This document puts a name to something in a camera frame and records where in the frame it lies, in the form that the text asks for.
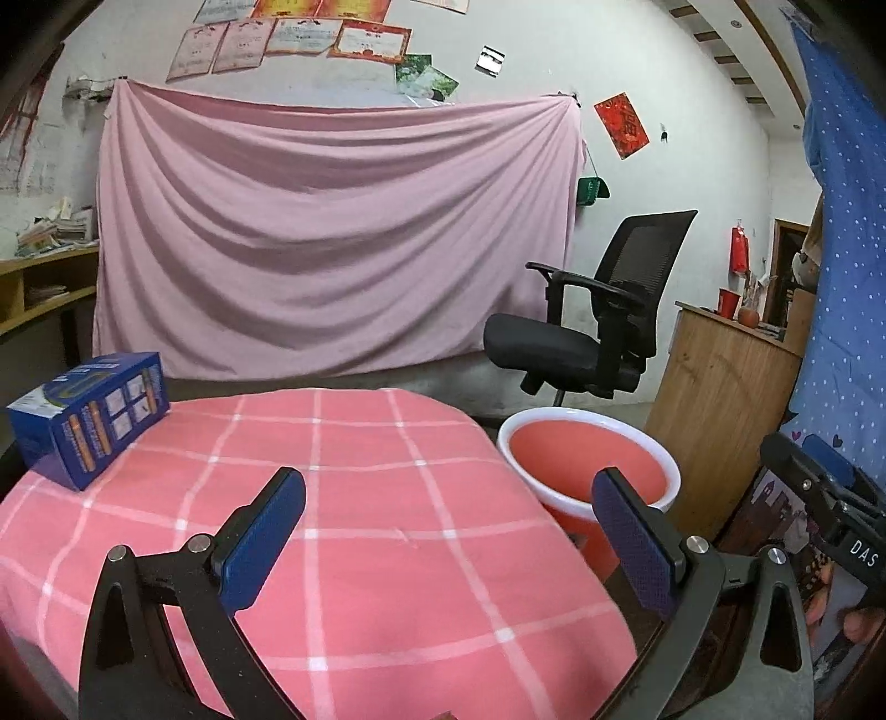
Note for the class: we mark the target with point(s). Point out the brown door frame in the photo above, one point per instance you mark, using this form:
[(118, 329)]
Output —
[(779, 263)]

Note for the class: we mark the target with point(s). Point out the blue printed box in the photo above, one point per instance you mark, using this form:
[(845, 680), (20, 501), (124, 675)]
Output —
[(90, 415)]

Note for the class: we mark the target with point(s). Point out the red hanging ornament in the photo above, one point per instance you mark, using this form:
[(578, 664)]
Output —
[(739, 249)]

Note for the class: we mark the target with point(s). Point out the stack of newspapers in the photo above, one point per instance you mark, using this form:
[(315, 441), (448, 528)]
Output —
[(55, 232)]

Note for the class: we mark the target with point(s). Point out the newspaper wad on wall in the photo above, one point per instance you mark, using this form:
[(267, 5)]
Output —
[(86, 88)]

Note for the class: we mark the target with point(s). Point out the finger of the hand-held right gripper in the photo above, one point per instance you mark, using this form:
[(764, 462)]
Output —
[(789, 460), (827, 458)]

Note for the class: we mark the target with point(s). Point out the black office chair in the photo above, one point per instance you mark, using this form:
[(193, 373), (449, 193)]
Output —
[(540, 346)]

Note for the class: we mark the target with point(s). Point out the pink checked tablecloth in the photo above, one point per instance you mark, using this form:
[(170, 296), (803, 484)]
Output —
[(381, 519)]

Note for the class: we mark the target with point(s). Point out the red paper wall poster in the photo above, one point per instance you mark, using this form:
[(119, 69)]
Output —
[(623, 128)]

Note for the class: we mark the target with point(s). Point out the wooden counter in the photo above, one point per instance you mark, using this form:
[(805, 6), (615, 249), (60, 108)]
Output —
[(713, 415)]

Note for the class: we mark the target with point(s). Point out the small black white photo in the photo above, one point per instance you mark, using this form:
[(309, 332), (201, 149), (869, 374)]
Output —
[(490, 61)]

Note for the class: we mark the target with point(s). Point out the blue dotted cloth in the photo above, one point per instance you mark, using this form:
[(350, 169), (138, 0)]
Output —
[(844, 277)]

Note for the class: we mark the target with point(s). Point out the green photo print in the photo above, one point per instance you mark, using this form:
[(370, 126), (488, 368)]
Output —
[(410, 68), (436, 84)]

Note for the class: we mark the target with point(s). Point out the row of wall certificates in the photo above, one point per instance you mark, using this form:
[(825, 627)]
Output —
[(242, 41)]

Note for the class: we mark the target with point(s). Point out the red round fruit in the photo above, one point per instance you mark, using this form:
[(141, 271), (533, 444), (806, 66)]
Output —
[(747, 316)]

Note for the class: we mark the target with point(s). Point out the pink hanging cloth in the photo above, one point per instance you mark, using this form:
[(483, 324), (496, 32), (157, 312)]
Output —
[(311, 242)]

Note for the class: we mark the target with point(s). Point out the green hanging basket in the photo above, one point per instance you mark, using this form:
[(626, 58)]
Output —
[(590, 190)]

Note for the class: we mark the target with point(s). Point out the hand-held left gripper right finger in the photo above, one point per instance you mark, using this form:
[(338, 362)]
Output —
[(633, 547)]

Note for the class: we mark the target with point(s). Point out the red bucket with white rim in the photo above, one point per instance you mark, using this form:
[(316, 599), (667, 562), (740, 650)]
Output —
[(574, 457)]

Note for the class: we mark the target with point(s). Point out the red cup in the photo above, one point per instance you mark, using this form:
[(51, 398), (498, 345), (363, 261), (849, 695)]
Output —
[(728, 303)]

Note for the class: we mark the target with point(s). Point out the person's right hand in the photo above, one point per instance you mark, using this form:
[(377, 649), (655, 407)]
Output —
[(862, 623)]

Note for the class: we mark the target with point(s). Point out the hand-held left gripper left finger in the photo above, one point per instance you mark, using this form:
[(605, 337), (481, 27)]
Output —
[(266, 533)]

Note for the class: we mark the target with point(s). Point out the wooden wall shelf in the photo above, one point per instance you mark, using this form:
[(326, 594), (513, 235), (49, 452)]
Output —
[(14, 291)]

